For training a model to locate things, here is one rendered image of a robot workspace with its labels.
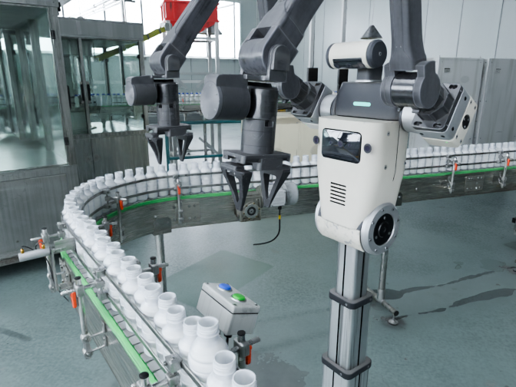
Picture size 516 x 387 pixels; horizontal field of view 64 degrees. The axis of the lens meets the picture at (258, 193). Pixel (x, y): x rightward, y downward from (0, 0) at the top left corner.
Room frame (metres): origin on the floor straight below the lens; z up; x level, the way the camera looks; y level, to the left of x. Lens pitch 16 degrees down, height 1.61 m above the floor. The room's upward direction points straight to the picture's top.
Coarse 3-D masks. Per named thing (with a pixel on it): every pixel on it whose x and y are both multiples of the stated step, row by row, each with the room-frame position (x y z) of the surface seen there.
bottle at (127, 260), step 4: (124, 256) 0.97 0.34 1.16; (128, 256) 0.97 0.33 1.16; (132, 256) 0.97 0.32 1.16; (124, 260) 0.97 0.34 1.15; (128, 260) 0.97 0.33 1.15; (132, 260) 0.95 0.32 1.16; (124, 264) 0.94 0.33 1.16; (128, 264) 0.94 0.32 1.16; (132, 264) 0.94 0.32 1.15; (124, 268) 0.94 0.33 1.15; (124, 272) 0.94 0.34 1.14; (120, 276) 0.94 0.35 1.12; (124, 276) 0.93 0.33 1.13; (120, 280) 0.93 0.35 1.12; (124, 280) 0.93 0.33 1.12; (120, 284) 0.93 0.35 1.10; (120, 296) 0.94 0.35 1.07; (120, 300) 0.94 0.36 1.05
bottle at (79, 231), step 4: (80, 216) 1.29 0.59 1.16; (84, 216) 1.29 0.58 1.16; (80, 220) 1.26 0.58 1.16; (84, 220) 1.27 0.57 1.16; (80, 224) 1.26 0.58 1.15; (76, 228) 1.27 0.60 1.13; (80, 228) 1.26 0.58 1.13; (76, 232) 1.25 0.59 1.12; (80, 232) 1.25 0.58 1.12; (80, 236) 1.25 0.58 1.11; (76, 244) 1.26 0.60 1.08; (76, 248) 1.26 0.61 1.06; (80, 248) 1.25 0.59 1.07; (80, 252) 1.25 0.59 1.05; (80, 256) 1.25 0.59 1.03; (80, 264) 1.25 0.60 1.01
